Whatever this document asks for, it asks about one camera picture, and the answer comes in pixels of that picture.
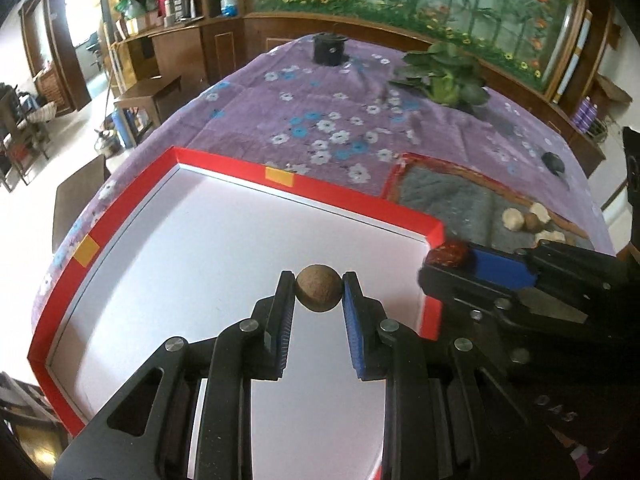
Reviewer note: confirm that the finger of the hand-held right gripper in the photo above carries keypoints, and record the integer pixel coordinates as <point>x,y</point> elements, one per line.
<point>502,265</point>
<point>450,287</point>

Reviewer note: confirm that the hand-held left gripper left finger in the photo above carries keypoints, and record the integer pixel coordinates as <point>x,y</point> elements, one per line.
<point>286,320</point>

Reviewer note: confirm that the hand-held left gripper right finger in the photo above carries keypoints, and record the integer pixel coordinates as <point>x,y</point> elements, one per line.
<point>356,340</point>

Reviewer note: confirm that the red date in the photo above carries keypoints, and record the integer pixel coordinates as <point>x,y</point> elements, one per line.
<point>446,255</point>

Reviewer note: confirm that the brown longan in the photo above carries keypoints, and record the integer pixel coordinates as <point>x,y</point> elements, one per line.
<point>530,221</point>
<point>319,287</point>

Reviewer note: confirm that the red cardboard box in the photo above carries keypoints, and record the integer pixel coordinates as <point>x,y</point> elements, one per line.
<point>225,240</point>

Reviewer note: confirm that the pale yam chunk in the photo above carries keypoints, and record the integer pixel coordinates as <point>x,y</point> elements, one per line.
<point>542,211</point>
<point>550,237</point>
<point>512,220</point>

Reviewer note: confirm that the black key fob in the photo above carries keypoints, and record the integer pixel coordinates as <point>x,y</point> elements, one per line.
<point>554,162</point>

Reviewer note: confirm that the grey mat with orange border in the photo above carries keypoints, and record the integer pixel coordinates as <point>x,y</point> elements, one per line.
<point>450,195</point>

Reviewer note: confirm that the purple bottles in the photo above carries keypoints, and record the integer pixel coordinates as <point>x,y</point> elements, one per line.
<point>585,115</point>

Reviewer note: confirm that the white striped pole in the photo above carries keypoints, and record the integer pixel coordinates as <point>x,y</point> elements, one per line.
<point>575,50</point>

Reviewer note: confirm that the green leafy vegetable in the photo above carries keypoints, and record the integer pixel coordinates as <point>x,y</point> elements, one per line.
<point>442,75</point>

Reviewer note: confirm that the purple floral tablecloth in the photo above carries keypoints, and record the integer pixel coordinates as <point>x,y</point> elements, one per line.
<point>300,110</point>

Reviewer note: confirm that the metal kettle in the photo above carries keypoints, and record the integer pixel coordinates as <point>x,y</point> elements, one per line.
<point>108,143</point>

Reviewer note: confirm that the wooden stool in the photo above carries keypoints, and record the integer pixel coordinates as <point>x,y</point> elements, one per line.
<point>147,95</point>

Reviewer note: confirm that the black cup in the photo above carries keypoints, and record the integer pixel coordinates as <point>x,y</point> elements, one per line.
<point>328,49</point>

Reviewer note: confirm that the wooden armchair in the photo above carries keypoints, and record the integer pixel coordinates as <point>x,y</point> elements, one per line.
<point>20,130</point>

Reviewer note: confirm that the wicker basket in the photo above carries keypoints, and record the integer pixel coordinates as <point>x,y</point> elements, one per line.
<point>46,87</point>

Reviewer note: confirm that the green plastic bag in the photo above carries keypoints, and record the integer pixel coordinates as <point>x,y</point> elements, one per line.
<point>131,8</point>

